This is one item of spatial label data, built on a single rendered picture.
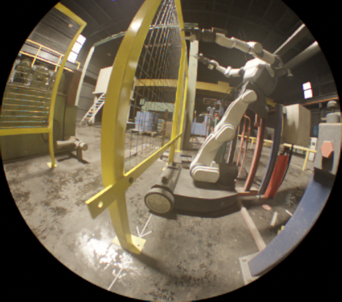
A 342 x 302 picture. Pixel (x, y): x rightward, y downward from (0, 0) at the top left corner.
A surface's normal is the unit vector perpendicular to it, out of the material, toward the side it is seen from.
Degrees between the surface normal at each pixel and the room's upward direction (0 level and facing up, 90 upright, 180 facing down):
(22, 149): 90
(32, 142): 90
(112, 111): 90
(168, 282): 0
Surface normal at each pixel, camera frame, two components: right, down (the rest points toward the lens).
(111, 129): -0.17, 0.04
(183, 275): 0.12, -0.99
